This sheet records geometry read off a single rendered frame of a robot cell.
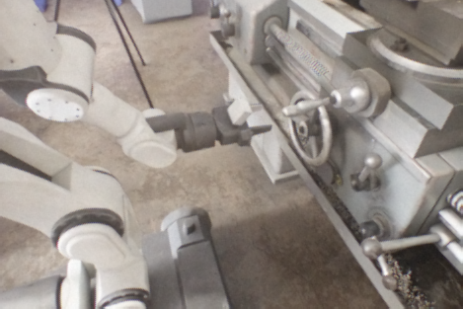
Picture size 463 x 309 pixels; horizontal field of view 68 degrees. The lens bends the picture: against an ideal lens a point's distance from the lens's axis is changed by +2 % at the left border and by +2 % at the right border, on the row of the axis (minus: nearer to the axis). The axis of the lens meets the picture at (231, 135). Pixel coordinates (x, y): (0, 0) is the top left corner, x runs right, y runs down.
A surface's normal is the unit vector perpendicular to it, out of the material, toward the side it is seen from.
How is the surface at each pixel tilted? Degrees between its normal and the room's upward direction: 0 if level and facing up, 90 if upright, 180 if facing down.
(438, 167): 0
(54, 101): 113
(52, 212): 90
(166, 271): 0
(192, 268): 0
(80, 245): 90
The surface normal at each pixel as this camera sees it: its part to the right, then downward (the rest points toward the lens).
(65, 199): 0.29, 0.62
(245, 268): 0.01, -0.76
